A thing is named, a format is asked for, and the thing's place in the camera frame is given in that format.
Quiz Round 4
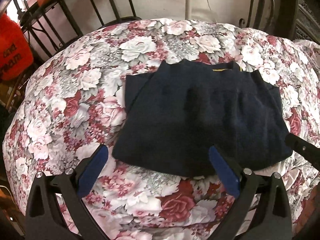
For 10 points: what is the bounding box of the navy blue school cardigan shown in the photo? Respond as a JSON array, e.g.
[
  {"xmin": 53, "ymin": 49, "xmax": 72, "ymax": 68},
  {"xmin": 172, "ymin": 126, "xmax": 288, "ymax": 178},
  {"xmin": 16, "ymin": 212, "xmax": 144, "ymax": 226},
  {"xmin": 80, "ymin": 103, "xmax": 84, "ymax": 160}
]
[{"xmin": 112, "ymin": 60, "xmax": 292, "ymax": 177}]

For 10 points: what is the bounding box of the dark carved wooden cabinet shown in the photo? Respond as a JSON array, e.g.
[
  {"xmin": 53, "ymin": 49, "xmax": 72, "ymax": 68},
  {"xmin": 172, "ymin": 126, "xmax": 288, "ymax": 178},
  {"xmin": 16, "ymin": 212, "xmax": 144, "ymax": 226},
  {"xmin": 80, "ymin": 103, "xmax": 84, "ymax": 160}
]
[{"xmin": 273, "ymin": 0, "xmax": 319, "ymax": 43}]

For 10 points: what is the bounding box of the red plush pillow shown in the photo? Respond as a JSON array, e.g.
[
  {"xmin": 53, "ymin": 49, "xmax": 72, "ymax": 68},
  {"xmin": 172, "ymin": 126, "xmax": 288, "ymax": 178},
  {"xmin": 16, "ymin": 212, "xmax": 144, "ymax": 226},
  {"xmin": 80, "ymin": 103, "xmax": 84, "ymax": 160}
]
[{"xmin": 0, "ymin": 13, "xmax": 34, "ymax": 81}]

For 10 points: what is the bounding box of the white fan stand pole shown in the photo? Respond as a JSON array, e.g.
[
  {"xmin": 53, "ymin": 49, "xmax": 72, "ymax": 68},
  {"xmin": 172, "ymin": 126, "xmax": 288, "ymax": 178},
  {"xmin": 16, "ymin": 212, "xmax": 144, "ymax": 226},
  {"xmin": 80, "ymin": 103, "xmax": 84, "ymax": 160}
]
[{"xmin": 185, "ymin": 0, "xmax": 192, "ymax": 20}]

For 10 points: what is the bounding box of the black metal rack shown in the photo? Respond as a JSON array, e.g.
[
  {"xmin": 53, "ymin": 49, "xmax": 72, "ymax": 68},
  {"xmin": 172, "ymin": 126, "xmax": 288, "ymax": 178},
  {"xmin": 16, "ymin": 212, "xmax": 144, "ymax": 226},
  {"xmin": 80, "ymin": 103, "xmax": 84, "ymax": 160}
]
[{"xmin": 12, "ymin": 0, "xmax": 139, "ymax": 61}]

